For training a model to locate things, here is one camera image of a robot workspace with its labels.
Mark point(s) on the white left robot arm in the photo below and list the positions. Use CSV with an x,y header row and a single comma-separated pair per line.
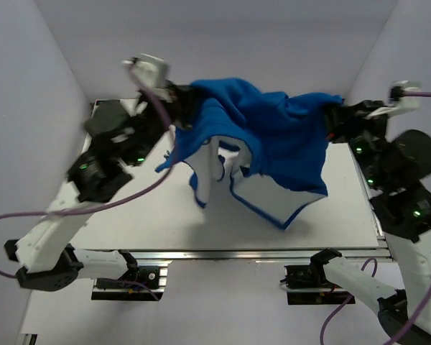
x,y
116,138

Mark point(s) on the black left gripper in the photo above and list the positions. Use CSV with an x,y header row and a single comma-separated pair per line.
x,y
183,103

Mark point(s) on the aluminium table front rail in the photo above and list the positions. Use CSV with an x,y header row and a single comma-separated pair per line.
x,y
382,253

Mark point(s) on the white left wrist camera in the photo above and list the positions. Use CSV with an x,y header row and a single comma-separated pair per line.
x,y
151,71

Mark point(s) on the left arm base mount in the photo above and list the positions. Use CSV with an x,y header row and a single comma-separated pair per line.
x,y
147,284

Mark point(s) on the blue zip-up jacket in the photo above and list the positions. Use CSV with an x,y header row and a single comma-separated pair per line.
x,y
271,146

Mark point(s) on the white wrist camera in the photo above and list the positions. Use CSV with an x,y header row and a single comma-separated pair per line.
x,y
151,71
400,100

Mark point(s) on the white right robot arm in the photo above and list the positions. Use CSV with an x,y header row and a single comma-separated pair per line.
x,y
395,168

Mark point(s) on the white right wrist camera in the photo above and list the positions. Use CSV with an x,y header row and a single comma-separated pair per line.
x,y
400,100

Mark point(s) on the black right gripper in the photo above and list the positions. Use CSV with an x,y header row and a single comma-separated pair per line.
x,y
345,118

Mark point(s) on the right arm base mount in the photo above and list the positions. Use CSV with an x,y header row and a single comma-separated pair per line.
x,y
304,288

